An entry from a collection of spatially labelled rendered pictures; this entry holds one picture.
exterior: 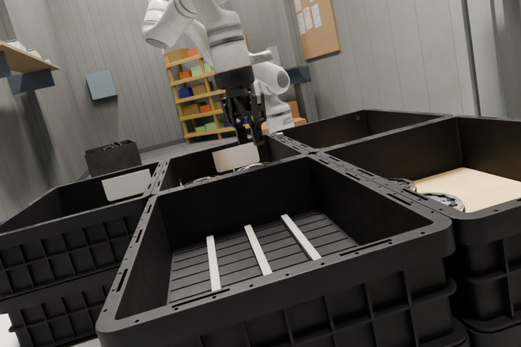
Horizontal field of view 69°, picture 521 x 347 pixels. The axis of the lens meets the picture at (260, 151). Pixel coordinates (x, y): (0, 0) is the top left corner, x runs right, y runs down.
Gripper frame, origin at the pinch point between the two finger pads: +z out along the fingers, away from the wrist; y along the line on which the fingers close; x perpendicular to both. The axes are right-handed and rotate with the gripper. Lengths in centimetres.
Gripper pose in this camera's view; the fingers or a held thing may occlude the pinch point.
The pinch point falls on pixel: (250, 137)
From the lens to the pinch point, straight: 79.4
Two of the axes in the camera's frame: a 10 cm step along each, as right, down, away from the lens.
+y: 5.6, 0.5, -8.3
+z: 2.2, 9.5, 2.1
